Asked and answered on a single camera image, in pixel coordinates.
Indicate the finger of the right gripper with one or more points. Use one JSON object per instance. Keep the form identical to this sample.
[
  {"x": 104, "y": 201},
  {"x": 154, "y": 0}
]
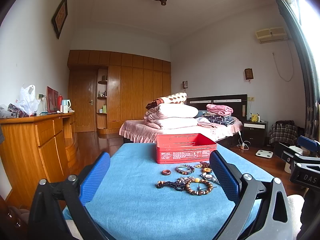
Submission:
[
  {"x": 311, "y": 145},
  {"x": 285, "y": 153}
]

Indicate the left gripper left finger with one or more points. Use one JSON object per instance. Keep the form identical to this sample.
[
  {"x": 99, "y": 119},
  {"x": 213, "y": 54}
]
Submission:
[{"x": 46, "y": 219}]

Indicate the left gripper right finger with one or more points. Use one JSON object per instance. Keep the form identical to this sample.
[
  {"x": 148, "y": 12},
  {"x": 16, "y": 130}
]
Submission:
[{"x": 261, "y": 208}]

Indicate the silver wrist watch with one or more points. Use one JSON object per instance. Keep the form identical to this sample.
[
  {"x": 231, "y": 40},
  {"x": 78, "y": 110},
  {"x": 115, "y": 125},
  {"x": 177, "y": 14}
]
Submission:
[{"x": 210, "y": 177}]

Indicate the white bucket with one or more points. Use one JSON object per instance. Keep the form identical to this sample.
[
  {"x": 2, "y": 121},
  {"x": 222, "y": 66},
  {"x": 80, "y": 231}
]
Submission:
[{"x": 297, "y": 150}]

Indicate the white bathroom scale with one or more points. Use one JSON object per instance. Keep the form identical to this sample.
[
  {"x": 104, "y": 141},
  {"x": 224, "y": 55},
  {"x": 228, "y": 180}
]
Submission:
[{"x": 264, "y": 154}]

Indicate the plaid bag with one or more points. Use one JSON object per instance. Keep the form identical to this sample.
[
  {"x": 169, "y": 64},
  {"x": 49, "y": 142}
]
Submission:
[{"x": 284, "y": 131}]

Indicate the dark curtain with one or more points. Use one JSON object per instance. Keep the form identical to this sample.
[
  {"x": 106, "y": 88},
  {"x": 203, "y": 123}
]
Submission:
[{"x": 308, "y": 68}]

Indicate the dark nightstand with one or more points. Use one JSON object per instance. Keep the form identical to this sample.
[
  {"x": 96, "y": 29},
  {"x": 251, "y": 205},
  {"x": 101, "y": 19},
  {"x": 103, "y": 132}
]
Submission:
[{"x": 255, "y": 132}]

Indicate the yellow plush toy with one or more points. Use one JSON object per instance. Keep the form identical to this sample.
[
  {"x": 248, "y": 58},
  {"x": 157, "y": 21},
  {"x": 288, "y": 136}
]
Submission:
[{"x": 254, "y": 118}]

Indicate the dark headboard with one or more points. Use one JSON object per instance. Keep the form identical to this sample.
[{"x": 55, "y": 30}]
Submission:
[{"x": 237, "y": 102}]

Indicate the wooden sideboard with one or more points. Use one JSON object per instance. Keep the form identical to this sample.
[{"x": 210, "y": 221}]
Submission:
[{"x": 35, "y": 148}]

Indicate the folded pink clothes pile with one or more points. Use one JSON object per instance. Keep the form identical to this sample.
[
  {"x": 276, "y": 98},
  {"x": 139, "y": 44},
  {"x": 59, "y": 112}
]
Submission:
[{"x": 220, "y": 114}]

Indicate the red metal tin box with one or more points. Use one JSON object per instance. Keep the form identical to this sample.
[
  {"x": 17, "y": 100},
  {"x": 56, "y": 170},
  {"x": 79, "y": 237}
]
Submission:
[{"x": 183, "y": 148}]

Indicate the white electric kettle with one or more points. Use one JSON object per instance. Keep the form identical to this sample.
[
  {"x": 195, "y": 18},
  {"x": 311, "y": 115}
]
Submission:
[{"x": 66, "y": 105}]

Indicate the white plastic bag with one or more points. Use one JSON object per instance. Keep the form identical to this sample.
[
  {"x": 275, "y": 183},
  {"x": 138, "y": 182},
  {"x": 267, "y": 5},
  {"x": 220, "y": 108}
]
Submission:
[{"x": 27, "y": 100}]

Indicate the bed with pink cover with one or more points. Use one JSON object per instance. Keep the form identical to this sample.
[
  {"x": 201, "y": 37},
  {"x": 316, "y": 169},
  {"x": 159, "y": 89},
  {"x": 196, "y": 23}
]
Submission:
[{"x": 136, "y": 131}]

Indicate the stack of folded quilts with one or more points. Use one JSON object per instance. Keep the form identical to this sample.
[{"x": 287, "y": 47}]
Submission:
[{"x": 170, "y": 112}]

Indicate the red thermos bottle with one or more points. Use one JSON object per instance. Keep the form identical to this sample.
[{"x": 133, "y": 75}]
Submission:
[{"x": 59, "y": 101}]

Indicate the wooden wardrobe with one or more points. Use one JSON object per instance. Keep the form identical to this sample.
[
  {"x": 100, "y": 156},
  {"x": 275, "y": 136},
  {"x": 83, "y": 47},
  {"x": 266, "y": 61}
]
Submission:
[{"x": 107, "y": 88}]

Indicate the small wall calendar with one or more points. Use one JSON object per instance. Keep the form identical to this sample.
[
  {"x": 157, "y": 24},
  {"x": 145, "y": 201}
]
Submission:
[{"x": 248, "y": 74}]

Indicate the wall air conditioner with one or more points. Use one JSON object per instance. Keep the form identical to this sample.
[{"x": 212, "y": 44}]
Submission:
[{"x": 275, "y": 34}]

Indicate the wall switch box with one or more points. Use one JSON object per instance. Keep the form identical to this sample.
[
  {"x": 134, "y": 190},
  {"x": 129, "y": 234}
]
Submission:
[{"x": 185, "y": 84}]

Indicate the red picture frame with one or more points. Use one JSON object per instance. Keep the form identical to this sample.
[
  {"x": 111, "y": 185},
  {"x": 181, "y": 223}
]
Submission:
[{"x": 52, "y": 99}]

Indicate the framed wall picture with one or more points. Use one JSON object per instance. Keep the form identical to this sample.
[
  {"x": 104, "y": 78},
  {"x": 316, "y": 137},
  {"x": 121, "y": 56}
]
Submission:
[{"x": 59, "y": 18}]

